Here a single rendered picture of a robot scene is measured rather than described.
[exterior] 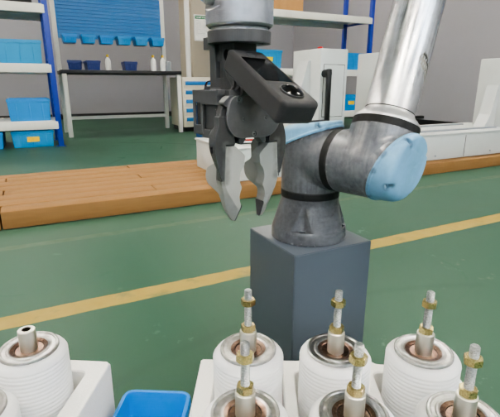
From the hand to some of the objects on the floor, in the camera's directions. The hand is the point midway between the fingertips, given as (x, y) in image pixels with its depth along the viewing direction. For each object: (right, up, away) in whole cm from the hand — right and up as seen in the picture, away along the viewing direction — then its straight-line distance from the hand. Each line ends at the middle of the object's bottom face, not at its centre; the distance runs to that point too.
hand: (250, 208), depth 51 cm
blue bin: (-16, -45, +7) cm, 48 cm away
